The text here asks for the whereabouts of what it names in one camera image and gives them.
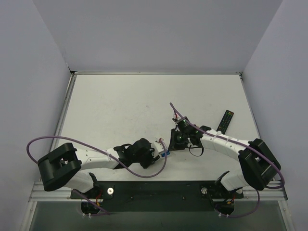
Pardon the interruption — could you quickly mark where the white remote control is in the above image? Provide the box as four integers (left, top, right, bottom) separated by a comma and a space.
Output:
154, 141, 172, 159

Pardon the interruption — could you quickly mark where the blue AAA battery pair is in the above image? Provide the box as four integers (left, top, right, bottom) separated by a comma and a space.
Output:
160, 151, 170, 157

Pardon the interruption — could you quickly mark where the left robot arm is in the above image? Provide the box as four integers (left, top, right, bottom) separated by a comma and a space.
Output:
38, 138, 164, 198

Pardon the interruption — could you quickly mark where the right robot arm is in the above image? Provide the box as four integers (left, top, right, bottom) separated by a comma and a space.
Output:
168, 117, 281, 192

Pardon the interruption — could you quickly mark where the black tv remote control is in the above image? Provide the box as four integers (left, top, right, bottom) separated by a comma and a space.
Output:
217, 110, 234, 134

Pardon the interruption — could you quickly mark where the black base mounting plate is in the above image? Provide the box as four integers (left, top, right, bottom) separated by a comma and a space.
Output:
82, 180, 244, 212

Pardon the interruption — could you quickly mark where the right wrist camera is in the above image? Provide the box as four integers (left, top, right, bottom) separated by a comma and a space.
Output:
172, 116, 187, 124

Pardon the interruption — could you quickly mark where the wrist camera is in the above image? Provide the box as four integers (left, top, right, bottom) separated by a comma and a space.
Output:
153, 141, 169, 156
172, 116, 187, 124

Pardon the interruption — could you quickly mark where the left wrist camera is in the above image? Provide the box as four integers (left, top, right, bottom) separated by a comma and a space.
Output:
153, 141, 169, 156

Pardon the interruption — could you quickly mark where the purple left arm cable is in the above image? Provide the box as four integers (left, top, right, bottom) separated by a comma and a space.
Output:
26, 136, 169, 215

